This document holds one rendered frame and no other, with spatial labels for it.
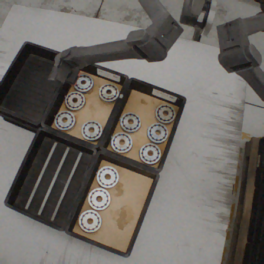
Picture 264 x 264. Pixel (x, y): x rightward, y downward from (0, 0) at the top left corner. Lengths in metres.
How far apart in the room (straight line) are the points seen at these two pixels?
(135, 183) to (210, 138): 0.52
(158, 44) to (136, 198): 0.81
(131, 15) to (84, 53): 1.93
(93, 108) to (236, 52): 0.89
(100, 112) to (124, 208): 0.49
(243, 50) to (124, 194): 0.88
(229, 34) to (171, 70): 0.98
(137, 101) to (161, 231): 0.67
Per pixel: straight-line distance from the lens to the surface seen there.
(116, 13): 2.98
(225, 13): 3.22
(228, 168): 1.72
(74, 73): 1.29
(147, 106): 1.58
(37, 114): 1.60
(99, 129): 1.50
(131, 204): 1.45
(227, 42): 0.91
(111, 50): 0.96
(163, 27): 0.86
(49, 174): 1.50
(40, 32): 2.02
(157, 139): 1.50
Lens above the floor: 2.27
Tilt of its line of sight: 71 degrees down
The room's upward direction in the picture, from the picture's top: 10 degrees clockwise
